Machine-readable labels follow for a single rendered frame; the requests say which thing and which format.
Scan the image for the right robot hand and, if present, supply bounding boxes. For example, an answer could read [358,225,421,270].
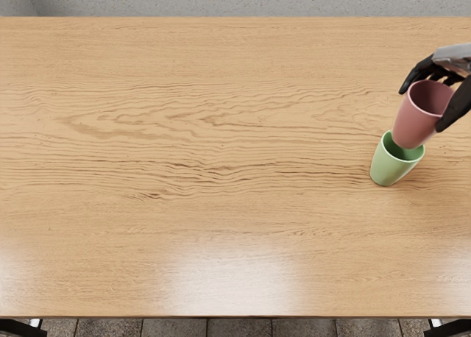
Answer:
[398,42,471,134]

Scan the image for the pink cup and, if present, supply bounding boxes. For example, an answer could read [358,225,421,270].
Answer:
[391,79,457,150]

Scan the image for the green cup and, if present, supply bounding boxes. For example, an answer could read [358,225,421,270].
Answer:
[369,130,426,187]

